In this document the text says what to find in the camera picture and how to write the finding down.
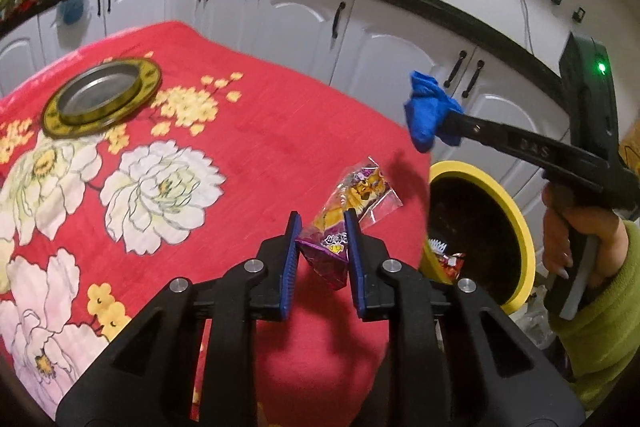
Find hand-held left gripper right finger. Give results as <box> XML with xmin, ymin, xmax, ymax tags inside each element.
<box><xmin>344</xmin><ymin>209</ymin><xmax>586</xmax><ymax>427</ymax></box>

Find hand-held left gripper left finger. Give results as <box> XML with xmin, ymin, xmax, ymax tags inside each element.
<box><xmin>56</xmin><ymin>212</ymin><xmax>304</xmax><ymax>427</ymax></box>

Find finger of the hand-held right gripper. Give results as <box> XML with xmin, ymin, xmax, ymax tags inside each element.
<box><xmin>442</xmin><ymin>111</ymin><xmax>506</xmax><ymax>150</ymax></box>

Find purple snack wrapper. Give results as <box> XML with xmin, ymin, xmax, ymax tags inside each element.
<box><xmin>295</xmin><ymin>156</ymin><xmax>403</xmax><ymax>292</ymax></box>

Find red snack wrapper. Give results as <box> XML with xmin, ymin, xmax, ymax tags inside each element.
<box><xmin>425</xmin><ymin>237</ymin><xmax>467</xmax><ymax>284</ymax></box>

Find yellow-rimmed black bin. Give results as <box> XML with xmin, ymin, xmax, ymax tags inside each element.
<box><xmin>420</xmin><ymin>161</ymin><xmax>536</xmax><ymax>315</ymax></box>

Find person's right forearm green sleeve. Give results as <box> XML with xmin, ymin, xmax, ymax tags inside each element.
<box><xmin>550</xmin><ymin>219</ymin><xmax>640</xmax><ymax>413</ymax></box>

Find person's right hand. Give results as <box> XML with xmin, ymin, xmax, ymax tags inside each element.
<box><xmin>541</xmin><ymin>184</ymin><xmax>629</xmax><ymax>288</ymax></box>

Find red floral blanket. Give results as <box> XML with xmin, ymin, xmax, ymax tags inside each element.
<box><xmin>0</xmin><ymin>21</ymin><xmax>433</xmax><ymax>423</ymax></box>

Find clear plastic bag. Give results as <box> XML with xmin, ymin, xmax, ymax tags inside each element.
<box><xmin>515</xmin><ymin>286</ymin><xmax>556</xmax><ymax>350</ymax></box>

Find white base cabinets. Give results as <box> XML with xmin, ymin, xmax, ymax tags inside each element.
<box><xmin>0</xmin><ymin>0</ymin><xmax>571</xmax><ymax>228</ymax></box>

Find round yellow-rimmed metal tray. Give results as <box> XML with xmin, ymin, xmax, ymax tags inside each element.
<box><xmin>41</xmin><ymin>58</ymin><xmax>162</xmax><ymax>138</ymax></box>

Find kettle power cable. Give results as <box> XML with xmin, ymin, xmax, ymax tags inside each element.
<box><xmin>517</xmin><ymin>0</ymin><xmax>534</xmax><ymax>52</ymax></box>

